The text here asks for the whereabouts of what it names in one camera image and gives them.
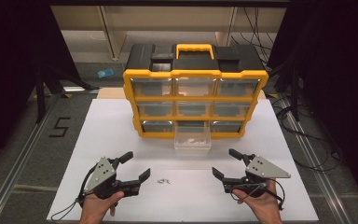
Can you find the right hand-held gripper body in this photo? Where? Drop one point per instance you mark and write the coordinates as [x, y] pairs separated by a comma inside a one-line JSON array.
[[262, 169]]

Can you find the beige table frame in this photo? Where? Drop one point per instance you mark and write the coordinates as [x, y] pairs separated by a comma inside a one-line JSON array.
[[167, 18]]

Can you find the black curtain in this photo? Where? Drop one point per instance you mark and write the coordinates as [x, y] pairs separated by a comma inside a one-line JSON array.
[[338, 62], [9, 62]]

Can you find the person's left hand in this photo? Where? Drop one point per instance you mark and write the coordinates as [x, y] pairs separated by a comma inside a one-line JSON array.
[[96, 208]]

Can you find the set of clear empty bins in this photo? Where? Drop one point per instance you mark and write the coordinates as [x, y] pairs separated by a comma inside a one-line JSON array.
[[152, 87]]

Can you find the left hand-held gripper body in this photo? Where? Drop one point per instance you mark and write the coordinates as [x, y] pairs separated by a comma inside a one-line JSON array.
[[102, 172]]

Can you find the silver metal bar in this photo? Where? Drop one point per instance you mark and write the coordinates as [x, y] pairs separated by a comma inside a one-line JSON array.
[[74, 89]]

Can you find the blue card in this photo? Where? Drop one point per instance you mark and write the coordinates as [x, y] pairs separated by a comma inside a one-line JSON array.
[[106, 73]]

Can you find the black stand legs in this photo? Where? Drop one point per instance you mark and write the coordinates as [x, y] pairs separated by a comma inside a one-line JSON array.
[[40, 102], [295, 99]]

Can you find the clear plastic screw drawer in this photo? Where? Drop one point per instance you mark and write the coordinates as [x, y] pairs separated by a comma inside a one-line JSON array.
[[192, 150]]

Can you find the metal floor rail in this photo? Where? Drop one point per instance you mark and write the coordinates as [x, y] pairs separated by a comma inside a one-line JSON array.
[[317, 174], [21, 161]]

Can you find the person's right hand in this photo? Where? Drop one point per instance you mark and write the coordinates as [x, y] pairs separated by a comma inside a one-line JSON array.
[[264, 207]]

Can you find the pile of small white parts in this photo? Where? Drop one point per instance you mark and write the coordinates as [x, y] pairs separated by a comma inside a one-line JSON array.
[[192, 141]]

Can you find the yellow black storage organizer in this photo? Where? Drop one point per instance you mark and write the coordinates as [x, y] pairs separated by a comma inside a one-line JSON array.
[[195, 99]]

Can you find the small metal screw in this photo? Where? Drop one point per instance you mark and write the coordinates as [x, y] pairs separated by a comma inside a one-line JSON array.
[[167, 180], [160, 181]]

